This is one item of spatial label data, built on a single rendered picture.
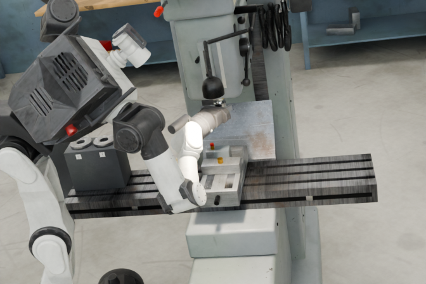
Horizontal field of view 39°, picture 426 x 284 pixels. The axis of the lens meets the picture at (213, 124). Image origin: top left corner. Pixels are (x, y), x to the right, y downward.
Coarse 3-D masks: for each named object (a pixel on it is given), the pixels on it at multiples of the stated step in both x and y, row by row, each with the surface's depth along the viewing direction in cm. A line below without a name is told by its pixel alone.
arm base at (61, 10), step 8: (56, 0) 181; (64, 0) 182; (72, 0) 184; (48, 8) 180; (56, 8) 180; (64, 8) 181; (72, 8) 182; (48, 16) 180; (56, 16) 180; (64, 16) 181; (72, 16) 182; (48, 24) 180; (56, 24) 180; (64, 24) 181; (40, 32) 191; (48, 32) 183; (56, 32) 183; (72, 32) 184; (40, 40) 191; (48, 40) 189
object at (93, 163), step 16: (80, 144) 244; (96, 144) 242; (112, 144) 242; (80, 160) 243; (96, 160) 242; (112, 160) 241; (128, 160) 254; (80, 176) 246; (96, 176) 246; (112, 176) 245; (128, 176) 252
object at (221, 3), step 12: (168, 0) 198; (180, 0) 197; (192, 0) 197; (204, 0) 196; (216, 0) 196; (228, 0) 195; (168, 12) 200; (180, 12) 199; (192, 12) 199; (204, 12) 198; (216, 12) 198; (228, 12) 197
